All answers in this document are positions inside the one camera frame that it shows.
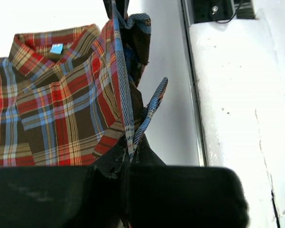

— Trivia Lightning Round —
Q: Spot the red plaid long sleeve shirt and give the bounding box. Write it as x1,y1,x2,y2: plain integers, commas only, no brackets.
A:
0,13,168,167

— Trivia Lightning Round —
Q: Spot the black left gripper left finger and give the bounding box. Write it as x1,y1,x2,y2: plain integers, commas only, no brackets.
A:
0,138,126,228

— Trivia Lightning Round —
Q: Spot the white foil covered board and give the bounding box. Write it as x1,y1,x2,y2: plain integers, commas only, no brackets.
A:
189,0,285,228

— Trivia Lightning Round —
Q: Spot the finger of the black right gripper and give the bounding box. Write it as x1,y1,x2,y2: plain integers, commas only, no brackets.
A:
103,0,129,19

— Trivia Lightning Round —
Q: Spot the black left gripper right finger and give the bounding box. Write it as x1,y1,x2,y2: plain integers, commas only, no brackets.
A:
123,137,249,228

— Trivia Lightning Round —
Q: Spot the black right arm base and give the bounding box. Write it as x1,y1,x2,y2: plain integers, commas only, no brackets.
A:
188,0,256,24

